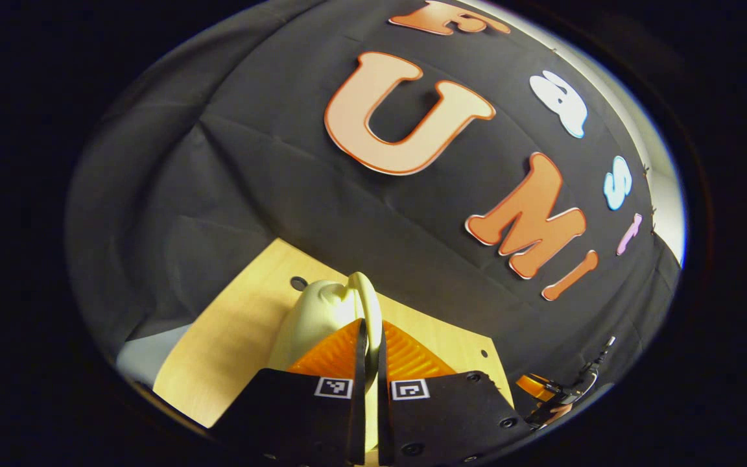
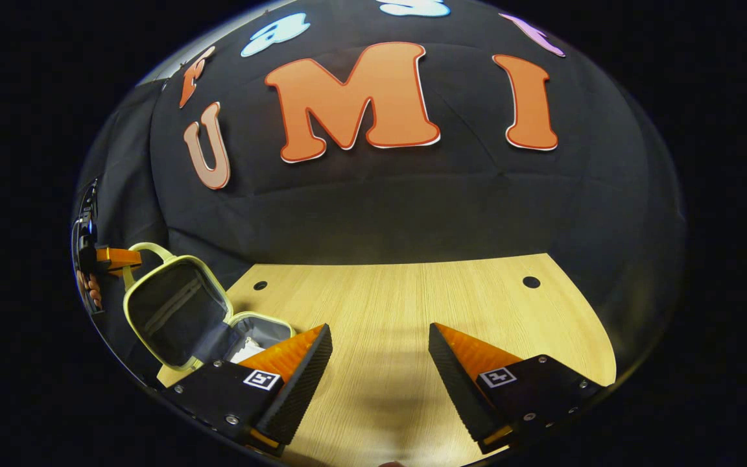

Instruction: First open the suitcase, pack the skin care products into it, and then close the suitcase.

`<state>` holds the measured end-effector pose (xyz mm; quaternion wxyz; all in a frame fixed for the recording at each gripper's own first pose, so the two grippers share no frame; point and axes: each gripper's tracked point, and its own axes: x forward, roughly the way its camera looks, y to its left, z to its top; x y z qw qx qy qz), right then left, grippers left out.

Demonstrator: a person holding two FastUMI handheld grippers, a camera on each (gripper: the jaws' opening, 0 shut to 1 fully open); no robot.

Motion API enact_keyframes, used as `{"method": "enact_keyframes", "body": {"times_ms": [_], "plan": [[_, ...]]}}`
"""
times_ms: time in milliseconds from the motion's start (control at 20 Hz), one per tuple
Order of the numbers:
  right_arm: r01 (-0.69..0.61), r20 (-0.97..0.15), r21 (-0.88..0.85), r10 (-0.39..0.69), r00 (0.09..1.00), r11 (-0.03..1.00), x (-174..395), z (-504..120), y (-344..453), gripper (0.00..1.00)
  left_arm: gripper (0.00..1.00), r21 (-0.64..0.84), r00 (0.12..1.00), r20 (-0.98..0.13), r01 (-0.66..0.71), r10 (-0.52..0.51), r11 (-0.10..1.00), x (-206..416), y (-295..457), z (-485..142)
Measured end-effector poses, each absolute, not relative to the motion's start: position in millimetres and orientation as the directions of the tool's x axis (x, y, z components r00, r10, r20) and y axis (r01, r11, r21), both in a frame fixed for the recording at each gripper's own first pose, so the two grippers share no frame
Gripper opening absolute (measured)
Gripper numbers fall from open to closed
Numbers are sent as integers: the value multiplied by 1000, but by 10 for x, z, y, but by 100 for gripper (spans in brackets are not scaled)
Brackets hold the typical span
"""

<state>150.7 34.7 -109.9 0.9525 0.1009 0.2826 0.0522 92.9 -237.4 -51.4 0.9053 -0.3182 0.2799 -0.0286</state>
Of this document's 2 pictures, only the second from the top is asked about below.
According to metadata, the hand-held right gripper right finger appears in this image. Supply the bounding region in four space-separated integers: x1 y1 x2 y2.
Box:
427 322 609 455

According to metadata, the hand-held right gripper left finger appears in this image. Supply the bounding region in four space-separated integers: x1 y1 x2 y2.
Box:
162 323 335 457

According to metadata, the white pump bottle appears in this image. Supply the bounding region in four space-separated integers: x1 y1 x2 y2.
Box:
228 333 268 365

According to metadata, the yellow-trimmed grey suitcase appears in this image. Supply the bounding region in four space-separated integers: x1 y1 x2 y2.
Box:
120 241 297 372

